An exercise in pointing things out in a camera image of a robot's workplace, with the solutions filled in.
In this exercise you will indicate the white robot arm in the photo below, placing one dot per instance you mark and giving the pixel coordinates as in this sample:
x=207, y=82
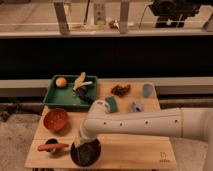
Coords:
x=191, y=123

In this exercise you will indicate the red colander bowl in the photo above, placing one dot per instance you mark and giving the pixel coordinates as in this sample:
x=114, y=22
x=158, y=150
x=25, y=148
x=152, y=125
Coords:
x=55, y=120

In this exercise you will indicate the dark purple bowl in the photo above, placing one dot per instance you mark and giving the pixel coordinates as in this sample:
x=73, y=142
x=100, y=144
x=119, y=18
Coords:
x=87, y=154

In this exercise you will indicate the brown dried fruit cluster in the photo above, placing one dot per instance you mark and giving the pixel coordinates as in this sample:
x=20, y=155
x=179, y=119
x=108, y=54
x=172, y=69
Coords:
x=120, y=91

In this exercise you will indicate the blue grey cup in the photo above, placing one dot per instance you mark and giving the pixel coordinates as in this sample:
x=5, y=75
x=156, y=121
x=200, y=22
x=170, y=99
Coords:
x=147, y=90

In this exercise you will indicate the orange fruit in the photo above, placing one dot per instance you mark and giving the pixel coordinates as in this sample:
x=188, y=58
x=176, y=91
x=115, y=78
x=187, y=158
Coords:
x=61, y=82

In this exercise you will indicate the green plastic tray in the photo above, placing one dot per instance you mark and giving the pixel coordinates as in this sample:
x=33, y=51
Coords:
x=66, y=97

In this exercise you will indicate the small dark plate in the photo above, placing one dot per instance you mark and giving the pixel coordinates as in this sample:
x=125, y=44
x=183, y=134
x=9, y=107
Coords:
x=52, y=141

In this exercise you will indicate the orange hot dog toy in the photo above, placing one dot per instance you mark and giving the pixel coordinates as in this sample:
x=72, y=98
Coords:
x=50, y=147

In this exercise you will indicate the white labelled post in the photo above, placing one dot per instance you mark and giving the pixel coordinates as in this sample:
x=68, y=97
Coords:
x=99, y=12

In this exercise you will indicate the grey metal post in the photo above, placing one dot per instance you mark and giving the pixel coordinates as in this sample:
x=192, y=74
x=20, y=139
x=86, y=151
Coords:
x=61, y=16
x=124, y=12

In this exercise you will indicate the black camera device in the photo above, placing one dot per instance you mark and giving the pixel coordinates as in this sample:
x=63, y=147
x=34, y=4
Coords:
x=173, y=13

